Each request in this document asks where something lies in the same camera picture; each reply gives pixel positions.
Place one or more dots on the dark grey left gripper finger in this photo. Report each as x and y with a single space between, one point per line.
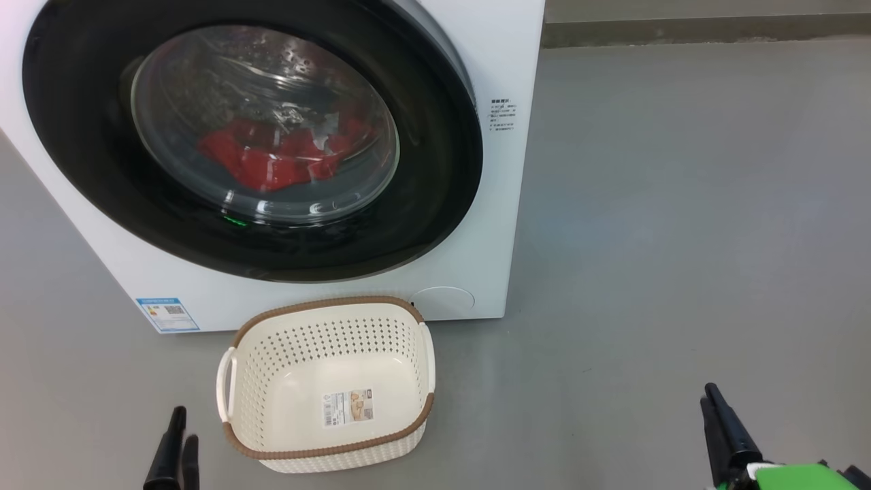
165 456
190 466

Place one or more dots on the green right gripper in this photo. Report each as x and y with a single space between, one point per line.
796 478

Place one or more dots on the red and white garment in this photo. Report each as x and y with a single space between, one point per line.
265 167

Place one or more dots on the black round glass washer door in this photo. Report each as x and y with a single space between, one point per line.
422 204

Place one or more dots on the cream laundry basket brown rim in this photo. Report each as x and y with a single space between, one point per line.
299 381

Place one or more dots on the white product label sticker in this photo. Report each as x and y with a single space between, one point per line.
348 408

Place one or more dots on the white front-load washing machine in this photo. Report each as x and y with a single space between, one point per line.
490 238

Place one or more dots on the blue energy label sticker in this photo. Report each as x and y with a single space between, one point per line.
167 314

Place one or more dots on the round white drain filter cover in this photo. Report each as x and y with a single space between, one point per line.
442 303

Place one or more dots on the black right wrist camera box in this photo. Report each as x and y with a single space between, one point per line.
860 478

